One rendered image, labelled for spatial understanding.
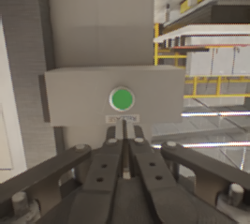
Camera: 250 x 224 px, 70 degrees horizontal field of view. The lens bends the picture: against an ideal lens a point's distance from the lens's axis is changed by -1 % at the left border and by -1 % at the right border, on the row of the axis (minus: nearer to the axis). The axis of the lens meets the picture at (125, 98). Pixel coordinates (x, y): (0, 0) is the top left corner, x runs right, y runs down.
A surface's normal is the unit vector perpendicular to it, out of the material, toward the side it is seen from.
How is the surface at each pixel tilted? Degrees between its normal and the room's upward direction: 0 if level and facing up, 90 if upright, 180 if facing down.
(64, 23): 90
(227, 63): 90
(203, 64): 90
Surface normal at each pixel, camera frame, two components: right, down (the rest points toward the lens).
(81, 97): 0.04, 0.25
